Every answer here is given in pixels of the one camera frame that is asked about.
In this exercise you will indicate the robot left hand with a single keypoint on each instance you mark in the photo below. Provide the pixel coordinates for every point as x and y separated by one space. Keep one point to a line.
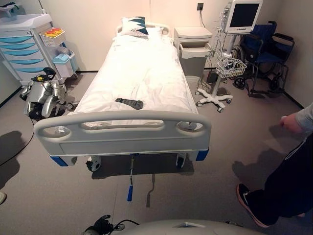
104 224

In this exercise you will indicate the blue folding wheelchair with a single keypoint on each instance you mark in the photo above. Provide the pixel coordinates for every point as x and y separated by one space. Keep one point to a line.
266 51

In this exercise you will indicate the white bed sheet mattress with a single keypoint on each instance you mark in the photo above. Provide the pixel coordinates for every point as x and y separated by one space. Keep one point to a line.
141 73

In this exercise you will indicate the person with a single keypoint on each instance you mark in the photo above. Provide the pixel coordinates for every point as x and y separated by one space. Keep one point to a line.
288 186

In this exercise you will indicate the white patient monitor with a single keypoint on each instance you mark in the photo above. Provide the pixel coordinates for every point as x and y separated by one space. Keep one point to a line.
244 16

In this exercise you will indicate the teal triangle patterned pillow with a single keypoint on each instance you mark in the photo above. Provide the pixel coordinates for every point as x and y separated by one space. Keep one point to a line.
133 25

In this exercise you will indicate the grey container yellow lid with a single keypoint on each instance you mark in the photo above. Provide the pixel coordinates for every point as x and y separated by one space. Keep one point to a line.
52 36

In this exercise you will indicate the medical cart blue drawers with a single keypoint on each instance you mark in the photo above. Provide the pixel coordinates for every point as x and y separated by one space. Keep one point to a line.
22 49

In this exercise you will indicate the silver robot torso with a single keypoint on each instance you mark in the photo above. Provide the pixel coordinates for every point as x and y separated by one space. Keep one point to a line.
183 227

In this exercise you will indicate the person's black shoe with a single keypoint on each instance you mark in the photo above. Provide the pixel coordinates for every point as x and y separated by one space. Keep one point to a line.
247 198

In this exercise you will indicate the white bin blue lid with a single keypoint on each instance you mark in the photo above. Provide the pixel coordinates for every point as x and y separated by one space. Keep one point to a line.
62 62

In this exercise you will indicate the plain white pillow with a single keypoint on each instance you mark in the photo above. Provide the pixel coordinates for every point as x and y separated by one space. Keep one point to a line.
155 31

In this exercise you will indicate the white hospital bed frame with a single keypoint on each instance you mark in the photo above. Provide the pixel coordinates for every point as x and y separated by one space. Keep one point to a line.
137 149

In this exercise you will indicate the person's hand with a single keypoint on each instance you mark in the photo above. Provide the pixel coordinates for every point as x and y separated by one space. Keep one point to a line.
291 123

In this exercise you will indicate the grey bedside cabinet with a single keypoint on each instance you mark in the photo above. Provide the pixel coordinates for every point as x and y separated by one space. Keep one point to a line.
193 49

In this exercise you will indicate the grey bed footboard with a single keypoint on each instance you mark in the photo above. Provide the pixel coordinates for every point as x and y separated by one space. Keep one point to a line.
122 137

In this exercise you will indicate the silver robot dog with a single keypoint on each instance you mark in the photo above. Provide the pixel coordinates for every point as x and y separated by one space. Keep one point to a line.
47 95

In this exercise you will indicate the white shoe tip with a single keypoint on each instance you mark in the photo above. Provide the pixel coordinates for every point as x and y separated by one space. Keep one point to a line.
2 197

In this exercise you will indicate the white wheeled monitor stand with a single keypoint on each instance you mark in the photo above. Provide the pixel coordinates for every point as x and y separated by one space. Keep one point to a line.
215 95

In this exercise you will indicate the black flat remote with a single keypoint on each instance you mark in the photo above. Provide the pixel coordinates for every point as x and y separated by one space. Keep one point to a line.
129 102

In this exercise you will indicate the bed caster wheel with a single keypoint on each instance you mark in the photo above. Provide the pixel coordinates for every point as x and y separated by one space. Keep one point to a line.
94 164
181 160

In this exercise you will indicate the dark wall outlet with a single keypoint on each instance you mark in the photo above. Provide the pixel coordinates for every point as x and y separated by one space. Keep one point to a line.
200 6

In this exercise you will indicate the grey bed headboard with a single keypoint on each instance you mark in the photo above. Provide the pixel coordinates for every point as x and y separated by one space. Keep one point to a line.
159 25

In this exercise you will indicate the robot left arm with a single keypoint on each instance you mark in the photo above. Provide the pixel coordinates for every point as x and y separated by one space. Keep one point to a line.
91 230

